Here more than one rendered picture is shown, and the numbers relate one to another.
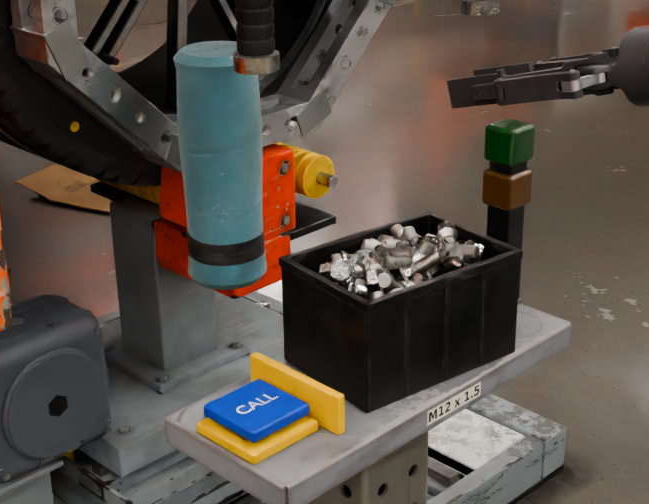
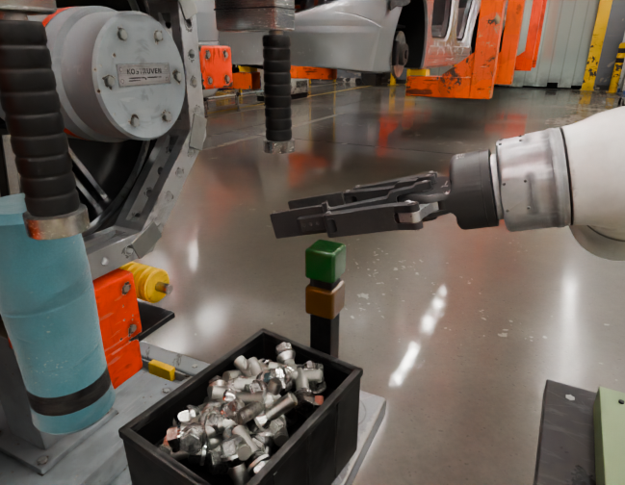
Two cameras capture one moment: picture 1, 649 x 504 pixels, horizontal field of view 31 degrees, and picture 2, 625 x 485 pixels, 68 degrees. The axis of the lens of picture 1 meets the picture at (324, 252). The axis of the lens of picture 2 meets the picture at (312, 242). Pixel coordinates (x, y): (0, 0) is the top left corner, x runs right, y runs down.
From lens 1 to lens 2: 0.72 m
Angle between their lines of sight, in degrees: 18
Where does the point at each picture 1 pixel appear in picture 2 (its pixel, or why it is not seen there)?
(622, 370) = (350, 349)
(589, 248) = not seen: hidden behind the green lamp
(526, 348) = (363, 441)
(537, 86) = (372, 218)
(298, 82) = (131, 215)
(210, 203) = (40, 360)
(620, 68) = (455, 196)
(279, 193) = (124, 309)
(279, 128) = (117, 257)
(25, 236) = not seen: outside the picture
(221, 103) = (35, 261)
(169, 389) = (50, 468)
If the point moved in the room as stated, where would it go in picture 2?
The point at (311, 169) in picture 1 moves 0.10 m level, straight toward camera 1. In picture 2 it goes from (150, 281) to (152, 312)
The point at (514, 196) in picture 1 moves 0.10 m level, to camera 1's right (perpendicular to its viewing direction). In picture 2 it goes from (335, 307) to (407, 293)
